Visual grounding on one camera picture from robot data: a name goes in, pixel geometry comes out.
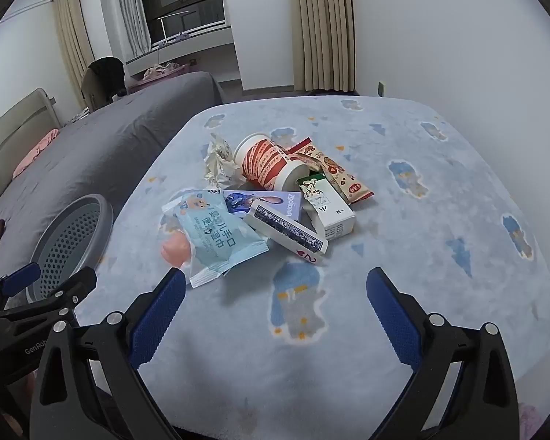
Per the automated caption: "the pink soft object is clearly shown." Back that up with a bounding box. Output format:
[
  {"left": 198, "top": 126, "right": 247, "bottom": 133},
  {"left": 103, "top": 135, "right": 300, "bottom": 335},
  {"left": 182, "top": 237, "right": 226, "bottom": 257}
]
[{"left": 162, "top": 233, "right": 194, "bottom": 267}]

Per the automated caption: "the purple rabbit print box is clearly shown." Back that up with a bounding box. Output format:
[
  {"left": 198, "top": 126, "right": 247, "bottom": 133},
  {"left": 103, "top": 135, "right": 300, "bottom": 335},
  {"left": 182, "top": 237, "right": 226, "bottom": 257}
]
[{"left": 222, "top": 189, "right": 303, "bottom": 221}]

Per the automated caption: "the beige chair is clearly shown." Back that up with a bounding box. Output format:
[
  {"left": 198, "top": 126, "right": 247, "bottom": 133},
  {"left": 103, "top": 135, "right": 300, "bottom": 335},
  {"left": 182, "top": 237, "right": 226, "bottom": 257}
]
[{"left": 81, "top": 57, "right": 129, "bottom": 111}]

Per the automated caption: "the short beige snack wrapper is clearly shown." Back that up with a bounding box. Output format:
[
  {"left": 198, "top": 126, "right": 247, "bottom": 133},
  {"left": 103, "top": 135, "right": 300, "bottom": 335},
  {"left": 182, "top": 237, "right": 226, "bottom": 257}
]
[{"left": 286, "top": 136, "right": 324, "bottom": 166}]

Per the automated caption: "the narrow beige curtain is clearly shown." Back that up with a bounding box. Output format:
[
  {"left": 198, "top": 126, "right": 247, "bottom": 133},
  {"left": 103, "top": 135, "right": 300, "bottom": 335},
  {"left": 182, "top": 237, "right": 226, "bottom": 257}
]
[{"left": 51, "top": 0, "right": 95, "bottom": 111}]

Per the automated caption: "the pink basket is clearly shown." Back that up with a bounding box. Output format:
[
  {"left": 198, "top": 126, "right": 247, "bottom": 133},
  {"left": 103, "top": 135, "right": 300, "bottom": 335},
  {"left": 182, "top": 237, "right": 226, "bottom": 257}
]
[{"left": 129, "top": 73, "right": 191, "bottom": 93}]

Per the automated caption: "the wide beige curtain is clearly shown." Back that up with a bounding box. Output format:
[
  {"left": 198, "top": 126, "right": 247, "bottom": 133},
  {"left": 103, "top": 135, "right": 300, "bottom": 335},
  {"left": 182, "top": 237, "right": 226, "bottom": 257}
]
[{"left": 290, "top": 0, "right": 356, "bottom": 93}]

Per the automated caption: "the white paper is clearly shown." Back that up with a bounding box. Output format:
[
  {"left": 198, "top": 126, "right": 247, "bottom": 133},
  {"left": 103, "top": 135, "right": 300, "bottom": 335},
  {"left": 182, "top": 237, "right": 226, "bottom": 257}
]
[{"left": 203, "top": 133, "right": 243, "bottom": 188}]

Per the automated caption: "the blue wet wipe packet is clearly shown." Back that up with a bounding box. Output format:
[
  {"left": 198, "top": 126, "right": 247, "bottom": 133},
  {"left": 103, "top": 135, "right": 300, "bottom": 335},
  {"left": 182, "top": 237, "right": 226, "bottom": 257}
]
[{"left": 162, "top": 189, "right": 270, "bottom": 289}]

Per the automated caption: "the grey perforated basket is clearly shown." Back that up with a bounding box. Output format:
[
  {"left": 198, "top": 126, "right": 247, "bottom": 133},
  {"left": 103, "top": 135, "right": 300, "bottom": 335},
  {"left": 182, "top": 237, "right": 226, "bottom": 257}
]
[{"left": 26, "top": 194, "right": 115, "bottom": 305}]

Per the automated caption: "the black clothing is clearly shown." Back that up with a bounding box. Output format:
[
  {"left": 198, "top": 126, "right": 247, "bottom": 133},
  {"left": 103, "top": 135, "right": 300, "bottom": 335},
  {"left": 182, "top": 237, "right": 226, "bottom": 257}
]
[{"left": 92, "top": 56, "right": 128, "bottom": 102}]

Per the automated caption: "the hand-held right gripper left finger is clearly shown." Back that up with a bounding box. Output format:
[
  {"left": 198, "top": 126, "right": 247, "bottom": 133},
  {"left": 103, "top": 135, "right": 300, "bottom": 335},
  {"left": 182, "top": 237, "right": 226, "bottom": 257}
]
[{"left": 30, "top": 267, "right": 186, "bottom": 440}]

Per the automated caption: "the pink pillow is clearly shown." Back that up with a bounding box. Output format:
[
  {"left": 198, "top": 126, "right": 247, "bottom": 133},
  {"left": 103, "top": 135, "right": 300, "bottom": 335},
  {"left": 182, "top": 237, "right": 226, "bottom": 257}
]
[{"left": 13, "top": 128, "right": 60, "bottom": 179}]

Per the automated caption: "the beige headboard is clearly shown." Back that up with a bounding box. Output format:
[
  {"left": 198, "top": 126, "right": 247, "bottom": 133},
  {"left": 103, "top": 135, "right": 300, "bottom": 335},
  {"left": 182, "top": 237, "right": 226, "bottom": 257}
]
[{"left": 0, "top": 88, "right": 60, "bottom": 214}]

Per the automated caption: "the long beige snack wrapper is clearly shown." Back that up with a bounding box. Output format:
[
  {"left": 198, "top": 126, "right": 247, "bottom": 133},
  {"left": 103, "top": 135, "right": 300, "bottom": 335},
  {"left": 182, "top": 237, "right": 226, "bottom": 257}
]
[{"left": 309, "top": 147, "right": 375, "bottom": 205}]

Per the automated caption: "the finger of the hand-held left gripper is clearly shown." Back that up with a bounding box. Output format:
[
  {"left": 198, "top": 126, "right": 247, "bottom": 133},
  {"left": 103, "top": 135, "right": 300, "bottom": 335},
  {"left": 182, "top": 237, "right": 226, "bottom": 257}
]
[
  {"left": 0, "top": 266, "right": 98, "bottom": 327},
  {"left": 0, "top": 262, "right": 43, "bottom": 312}
]

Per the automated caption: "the playing card box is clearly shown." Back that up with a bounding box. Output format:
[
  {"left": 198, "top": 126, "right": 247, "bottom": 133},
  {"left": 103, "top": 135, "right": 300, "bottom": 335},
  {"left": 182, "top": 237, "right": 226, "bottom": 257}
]
[{"left": 243, "top": 205, "right": 329, "bottom": 267}]

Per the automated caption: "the beige clothes pile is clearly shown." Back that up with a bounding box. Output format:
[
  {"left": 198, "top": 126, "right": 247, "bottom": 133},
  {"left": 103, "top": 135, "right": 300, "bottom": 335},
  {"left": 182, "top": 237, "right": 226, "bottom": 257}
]
[{"left": 144, "top": 62, "right": 184, "bottom": 81}]

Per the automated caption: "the bed with grey sheet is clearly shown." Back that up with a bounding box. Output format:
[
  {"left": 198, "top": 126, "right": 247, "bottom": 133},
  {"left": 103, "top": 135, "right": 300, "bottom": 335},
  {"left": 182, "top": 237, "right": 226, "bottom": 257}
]
[{"left": 0, "top": 71, "right": 225, "bottom": 285}]

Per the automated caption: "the white green carton box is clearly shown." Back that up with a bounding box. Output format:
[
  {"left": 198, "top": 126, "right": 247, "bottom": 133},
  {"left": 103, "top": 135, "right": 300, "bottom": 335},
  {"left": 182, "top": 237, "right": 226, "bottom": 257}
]
[{"left": 296, "top": 174, "right": 356, "bottom": 241}]

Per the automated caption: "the white sheer curtain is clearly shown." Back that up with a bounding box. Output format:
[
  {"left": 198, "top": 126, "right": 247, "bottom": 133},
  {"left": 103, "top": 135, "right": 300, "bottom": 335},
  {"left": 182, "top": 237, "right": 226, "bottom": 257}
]
[{"left": 110, "top": 0, "right": 151, "bottom": 58}]

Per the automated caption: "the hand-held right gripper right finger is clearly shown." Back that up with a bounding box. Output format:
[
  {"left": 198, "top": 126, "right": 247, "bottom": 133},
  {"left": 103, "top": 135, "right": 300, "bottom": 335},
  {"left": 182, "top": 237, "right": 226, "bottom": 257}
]
[{"left": 366, "top": 267, "right": 520, "bottom": 440}]

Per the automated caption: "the light blue printed blanket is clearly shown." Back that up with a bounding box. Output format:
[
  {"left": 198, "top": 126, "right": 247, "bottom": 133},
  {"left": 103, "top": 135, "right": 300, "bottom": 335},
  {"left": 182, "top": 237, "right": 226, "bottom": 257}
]
[{"left": 76, "top": 95, "right": 550, "bottom": 440}]

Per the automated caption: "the red white paper cup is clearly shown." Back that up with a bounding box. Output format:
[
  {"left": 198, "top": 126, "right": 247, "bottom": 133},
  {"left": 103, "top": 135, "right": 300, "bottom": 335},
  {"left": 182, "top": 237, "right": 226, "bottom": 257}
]
[{"left": 234, "top": 133, "right": 313, "bottom": 192}]

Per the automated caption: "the white window desk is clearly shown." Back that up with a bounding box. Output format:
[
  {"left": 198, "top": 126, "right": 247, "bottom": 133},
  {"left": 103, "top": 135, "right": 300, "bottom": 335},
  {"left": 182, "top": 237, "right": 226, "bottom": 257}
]
[{"left": 125, "top": 41, "right": 239, "bottom": 78}]

